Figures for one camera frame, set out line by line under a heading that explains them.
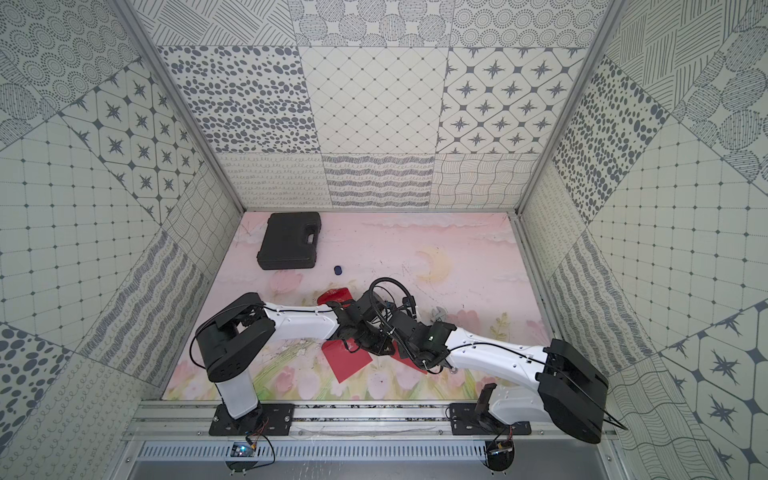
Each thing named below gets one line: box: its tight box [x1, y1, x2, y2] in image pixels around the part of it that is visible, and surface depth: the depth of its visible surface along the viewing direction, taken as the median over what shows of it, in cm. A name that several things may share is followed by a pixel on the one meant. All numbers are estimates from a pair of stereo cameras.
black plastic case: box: [257, 212, 322, 270], surface depth 108 cm
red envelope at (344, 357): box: [321, 338, 373, 383], surface depth 86 cm
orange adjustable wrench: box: [430, 306, 449, 322], surface depth 95 cm
